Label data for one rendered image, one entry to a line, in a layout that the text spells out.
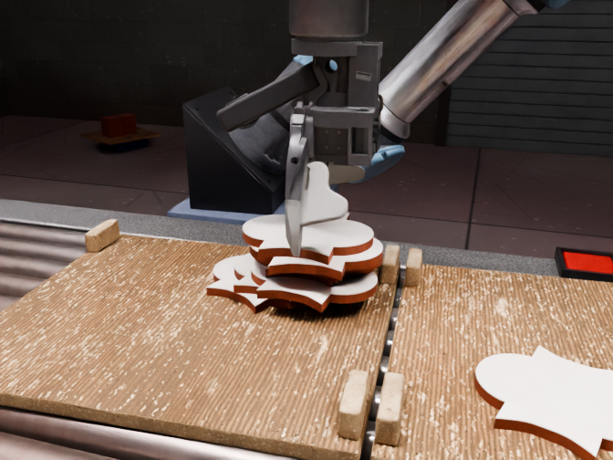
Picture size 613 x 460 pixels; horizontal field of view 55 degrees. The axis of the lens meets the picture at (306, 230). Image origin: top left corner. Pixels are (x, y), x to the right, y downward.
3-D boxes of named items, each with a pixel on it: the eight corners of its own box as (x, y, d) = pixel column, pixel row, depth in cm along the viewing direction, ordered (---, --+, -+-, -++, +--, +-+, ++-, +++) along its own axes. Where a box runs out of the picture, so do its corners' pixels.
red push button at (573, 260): (560, 260, 81) (562, 251, 80) (608, 266, 79) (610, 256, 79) (566, 279, 76) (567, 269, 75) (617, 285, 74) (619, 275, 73)
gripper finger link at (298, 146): (297, 195, 55) (310, 108, 57) (281, 194, 55) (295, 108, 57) (306, 210, 59) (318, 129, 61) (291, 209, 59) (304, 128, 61)
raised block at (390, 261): (385, 263, 75) (386, 244, 74) (400, 265, 75) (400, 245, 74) (379, 284, 70) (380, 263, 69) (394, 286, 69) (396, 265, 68)
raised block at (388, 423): (382, 396, 50) (384, 369, 49) (404, 399, 50) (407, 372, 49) (373, 445, 45) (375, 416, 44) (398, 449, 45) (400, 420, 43)
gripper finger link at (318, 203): (339, 254, 54) (351, 160, 56) (276, 248, 55) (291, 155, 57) (343, 261, 57) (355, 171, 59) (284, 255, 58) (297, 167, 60)
